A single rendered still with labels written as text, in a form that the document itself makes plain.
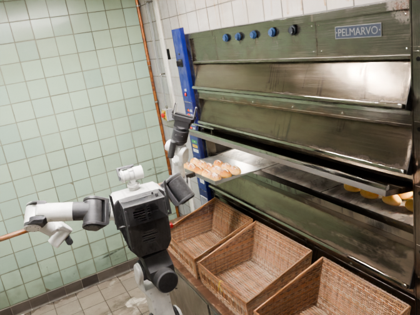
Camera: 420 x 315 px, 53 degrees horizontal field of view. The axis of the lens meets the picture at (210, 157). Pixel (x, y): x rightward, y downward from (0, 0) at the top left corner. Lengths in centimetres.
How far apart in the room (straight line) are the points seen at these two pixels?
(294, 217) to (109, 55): 220
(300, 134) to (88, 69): 216
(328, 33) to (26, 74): 252
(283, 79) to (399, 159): 77
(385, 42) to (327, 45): 32
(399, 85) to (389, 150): 27
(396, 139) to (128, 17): 273
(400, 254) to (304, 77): 93
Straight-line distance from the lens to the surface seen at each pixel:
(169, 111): 370
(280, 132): 238
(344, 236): 226
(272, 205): 269
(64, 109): 381
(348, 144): 202
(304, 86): 215
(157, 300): 239
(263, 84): 242
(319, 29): 205
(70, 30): 382
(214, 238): 329
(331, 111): 206
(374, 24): 184
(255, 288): 268
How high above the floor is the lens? 210
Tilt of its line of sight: 17 degrees down
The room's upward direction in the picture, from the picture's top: 9 degrees counter-clockwise
